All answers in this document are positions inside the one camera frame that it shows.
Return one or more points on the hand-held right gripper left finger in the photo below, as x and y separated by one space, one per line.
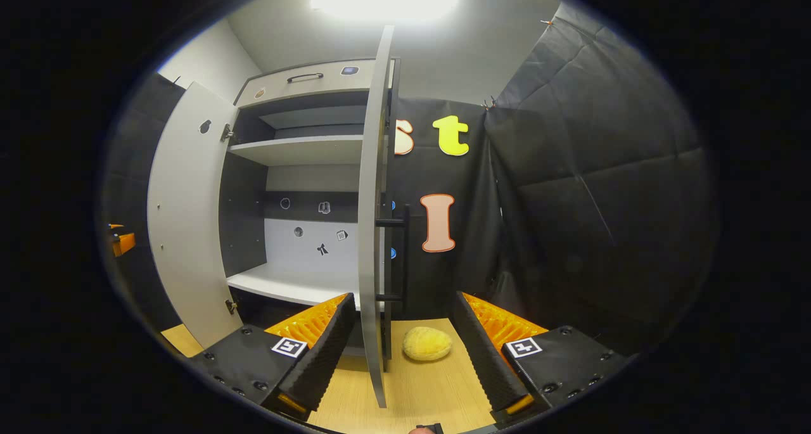
326 351

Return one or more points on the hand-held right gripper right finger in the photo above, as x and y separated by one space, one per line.
478 351

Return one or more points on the grey double-door shoe cabinet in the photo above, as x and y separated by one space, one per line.
304 149

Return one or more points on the grey shoe cabinet door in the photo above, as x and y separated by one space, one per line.
369 231
190 231

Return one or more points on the grey cabinet drawer front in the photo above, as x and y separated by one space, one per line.
279 89

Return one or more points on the black backdrop cloth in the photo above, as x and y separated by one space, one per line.
602 199

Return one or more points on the yellow fluffy ball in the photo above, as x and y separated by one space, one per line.
427 344

